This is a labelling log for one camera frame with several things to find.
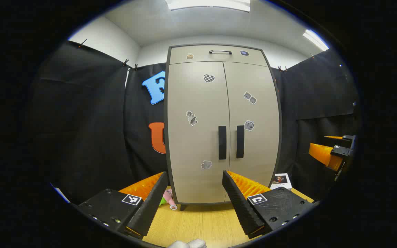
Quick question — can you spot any white portrait photo card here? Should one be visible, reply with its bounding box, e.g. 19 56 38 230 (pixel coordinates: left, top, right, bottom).
270 173 293 191

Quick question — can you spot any beige cabinet door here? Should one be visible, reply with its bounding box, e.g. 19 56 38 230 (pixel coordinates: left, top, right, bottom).
223 61 281 202
167 61 231 204

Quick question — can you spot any black backdrop cloth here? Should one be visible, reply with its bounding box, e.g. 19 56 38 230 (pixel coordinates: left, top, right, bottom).
35 40 361 205

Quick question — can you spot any large ceiling light panel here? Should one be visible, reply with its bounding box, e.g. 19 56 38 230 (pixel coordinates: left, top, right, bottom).
165 0 251 13

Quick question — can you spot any green and pink plush toy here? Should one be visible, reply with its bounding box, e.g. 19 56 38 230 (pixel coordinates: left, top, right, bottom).
160 188 178 210

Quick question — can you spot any narrow ceiling light panel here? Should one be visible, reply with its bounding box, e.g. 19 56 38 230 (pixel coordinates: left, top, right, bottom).
303 29 330 52

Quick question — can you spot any beige double-door shoe cabinet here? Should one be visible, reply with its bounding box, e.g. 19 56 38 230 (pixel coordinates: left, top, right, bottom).
163 44 283 211

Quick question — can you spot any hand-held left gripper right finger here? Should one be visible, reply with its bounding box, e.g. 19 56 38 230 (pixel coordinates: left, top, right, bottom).
222 170 318 239

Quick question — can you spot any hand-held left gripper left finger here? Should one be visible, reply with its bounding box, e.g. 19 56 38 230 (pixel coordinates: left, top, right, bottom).
76 171 169 240

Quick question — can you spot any black door handle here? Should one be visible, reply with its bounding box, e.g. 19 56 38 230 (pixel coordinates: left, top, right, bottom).
218 126 227 160
236 125 245 159

